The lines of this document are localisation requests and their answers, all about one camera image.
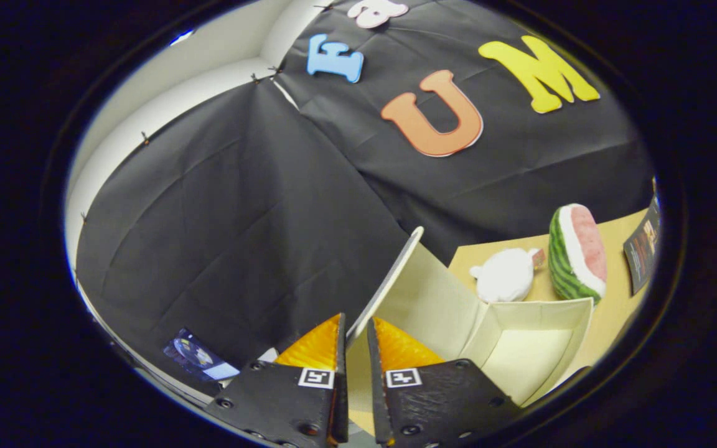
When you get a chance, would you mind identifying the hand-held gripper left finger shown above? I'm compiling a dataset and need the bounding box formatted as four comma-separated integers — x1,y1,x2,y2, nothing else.
203,313,350,448

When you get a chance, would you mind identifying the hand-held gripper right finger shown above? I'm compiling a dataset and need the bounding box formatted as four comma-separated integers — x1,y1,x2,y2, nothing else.
366,317,524,448

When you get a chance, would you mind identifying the white storage box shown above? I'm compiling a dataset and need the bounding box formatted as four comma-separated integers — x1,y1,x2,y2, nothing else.
345,226,594,436

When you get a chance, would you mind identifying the white plush toy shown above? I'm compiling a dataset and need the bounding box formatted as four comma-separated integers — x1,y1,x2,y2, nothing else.
469,248,546,304

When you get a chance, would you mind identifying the black backdrop cloth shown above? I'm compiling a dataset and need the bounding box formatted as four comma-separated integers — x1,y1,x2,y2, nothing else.
75,0,655,399

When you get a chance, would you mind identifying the watermelon slice plush toy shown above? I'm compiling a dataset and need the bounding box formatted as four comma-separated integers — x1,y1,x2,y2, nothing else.
548,203,608,306

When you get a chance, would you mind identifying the dark cover book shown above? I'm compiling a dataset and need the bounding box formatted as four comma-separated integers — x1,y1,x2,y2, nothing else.
623,198,661,295

